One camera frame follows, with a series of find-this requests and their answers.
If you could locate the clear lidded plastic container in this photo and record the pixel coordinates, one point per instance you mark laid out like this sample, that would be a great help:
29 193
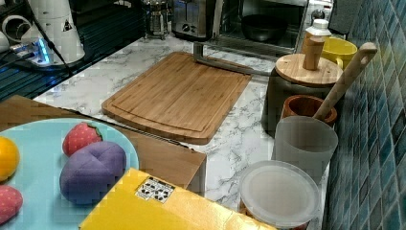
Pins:
279 194

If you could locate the light blue plate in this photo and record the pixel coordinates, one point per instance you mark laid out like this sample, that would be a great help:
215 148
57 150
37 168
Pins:
37 177

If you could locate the pink plush strawberry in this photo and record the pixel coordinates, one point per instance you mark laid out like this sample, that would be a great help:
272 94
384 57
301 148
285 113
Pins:
11 201

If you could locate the brown wooden utensil cup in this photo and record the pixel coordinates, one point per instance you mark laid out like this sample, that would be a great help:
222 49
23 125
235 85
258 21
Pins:
300 105

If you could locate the glass french press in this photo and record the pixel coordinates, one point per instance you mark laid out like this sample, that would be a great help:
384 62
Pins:
157 18

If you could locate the silver toaster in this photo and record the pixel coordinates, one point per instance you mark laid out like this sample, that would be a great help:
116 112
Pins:
193 19

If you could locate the yellow cardboard box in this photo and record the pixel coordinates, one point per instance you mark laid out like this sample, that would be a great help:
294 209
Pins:
140 201

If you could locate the wooden spoon handle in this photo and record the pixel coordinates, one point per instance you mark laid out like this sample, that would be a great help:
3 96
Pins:
358 63

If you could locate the yellow mug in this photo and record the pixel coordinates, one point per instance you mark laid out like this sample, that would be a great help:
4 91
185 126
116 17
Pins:
339 51

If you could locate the dark canister with wooden lid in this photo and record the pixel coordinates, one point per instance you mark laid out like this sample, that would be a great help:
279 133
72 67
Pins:
307 73

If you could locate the white capped bottle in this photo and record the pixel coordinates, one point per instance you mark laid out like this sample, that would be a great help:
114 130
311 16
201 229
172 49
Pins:
318 28

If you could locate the frosted plastic cup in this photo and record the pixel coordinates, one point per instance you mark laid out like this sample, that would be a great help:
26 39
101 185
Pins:
306 143

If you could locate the orange plush fruit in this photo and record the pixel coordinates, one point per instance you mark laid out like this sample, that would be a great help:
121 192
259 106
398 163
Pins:
9 158

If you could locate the toaster oven with door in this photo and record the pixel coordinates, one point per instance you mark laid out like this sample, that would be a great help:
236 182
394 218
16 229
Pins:
227 33

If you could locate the bamboo cutting board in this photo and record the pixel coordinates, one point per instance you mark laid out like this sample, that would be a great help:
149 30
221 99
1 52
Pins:
178 98

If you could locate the red plush strawberry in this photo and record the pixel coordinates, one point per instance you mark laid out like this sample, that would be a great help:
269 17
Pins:
80 136

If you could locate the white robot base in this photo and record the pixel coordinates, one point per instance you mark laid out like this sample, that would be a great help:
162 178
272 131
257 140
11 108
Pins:
52 38

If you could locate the purple plush fruit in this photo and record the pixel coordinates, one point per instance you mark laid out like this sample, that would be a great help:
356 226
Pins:
91 172

